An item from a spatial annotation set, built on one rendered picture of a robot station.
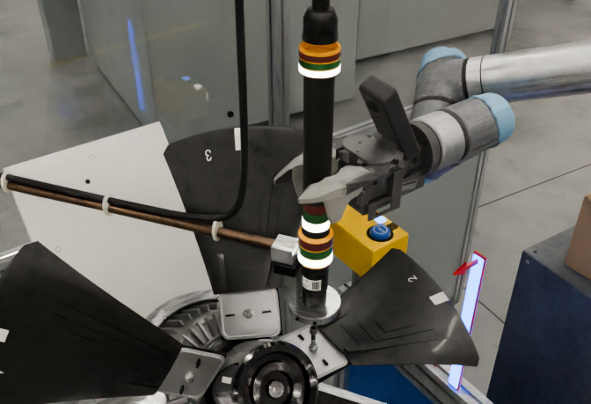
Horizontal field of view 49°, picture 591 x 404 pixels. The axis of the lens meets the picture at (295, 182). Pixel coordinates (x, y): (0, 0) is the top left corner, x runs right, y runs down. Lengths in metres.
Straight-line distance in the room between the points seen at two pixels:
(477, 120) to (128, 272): 0.58
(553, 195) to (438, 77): 2.58
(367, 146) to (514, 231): 2.49
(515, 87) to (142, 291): 0.65
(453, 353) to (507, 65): 0.43
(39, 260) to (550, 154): 3.42
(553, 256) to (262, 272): 0.77
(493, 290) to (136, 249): 2.04
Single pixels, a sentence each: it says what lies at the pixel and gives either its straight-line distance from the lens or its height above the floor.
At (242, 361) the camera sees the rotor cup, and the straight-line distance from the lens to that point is 0.83.
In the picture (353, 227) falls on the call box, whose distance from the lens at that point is 1.34.
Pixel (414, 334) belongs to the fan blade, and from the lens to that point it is 1.00.
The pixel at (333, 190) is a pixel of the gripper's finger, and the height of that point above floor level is 1.48.
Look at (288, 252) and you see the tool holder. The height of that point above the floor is 1.37.
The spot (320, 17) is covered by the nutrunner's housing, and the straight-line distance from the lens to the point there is 0.65.
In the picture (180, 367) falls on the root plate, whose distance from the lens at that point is 0.86.
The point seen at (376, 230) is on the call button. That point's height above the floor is 1.08.
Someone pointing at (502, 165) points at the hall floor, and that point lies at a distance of 3.75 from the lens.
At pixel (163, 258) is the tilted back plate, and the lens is 1.09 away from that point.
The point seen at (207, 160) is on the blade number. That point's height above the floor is 1.41.
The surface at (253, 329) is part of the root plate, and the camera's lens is 0.90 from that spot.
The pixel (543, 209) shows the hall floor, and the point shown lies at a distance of 3.44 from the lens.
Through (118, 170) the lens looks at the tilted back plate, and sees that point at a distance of 1.10.
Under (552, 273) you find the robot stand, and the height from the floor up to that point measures 1.00.
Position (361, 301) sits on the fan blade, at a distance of 1.02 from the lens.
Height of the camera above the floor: 1.88
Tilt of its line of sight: 33 degrees down
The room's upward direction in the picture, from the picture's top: straight up
